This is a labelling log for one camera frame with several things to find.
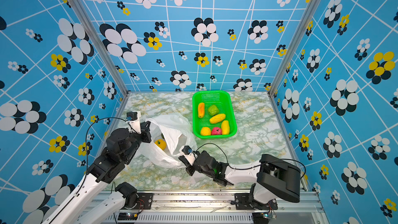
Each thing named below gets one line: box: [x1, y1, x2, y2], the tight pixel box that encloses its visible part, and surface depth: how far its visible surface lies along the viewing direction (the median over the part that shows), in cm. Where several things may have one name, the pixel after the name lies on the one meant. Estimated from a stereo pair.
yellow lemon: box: [200, 126, 211, 136], surface depth 93 cm
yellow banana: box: [209, 113, 226, 124], surface depth 102 cm
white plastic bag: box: [138, 113, 198, 168], surface depth 70 cm
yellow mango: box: [221, 119, 230, 135], surface depth 96 cm
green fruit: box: [207, 104, 219, 117], surface depth 104 cm
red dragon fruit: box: [210, 127, 223, 136], surface depth 94 cm
